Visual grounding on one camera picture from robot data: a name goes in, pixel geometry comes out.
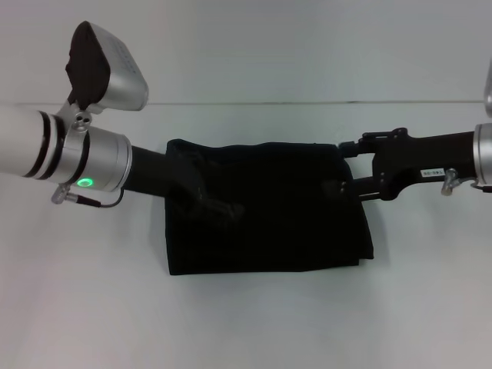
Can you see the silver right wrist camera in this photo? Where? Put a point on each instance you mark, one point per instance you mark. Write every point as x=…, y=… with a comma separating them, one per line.
x=488, y=88

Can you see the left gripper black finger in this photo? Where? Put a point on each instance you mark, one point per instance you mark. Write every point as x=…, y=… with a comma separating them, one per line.
x=225, y=209

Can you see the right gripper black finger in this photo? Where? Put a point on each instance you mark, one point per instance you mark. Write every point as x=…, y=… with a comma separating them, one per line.
x=365, y=142
x=357, y=188

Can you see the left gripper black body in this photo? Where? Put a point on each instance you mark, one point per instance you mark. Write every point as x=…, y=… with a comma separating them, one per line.
x=148, y=173

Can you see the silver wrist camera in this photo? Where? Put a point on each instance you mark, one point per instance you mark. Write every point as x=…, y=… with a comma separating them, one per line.
x=104, y=78
x=488, y=88

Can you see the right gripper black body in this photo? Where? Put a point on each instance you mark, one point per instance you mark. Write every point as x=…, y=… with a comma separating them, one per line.
x=415, y=163

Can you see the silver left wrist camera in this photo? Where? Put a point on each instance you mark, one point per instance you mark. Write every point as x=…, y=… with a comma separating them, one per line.
x=104, y=78

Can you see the black shirt with FREE print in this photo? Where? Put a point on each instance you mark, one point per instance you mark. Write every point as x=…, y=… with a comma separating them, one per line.
x=269, y=207

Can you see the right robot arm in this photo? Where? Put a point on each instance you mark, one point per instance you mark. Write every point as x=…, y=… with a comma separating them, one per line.
x=483, y=150

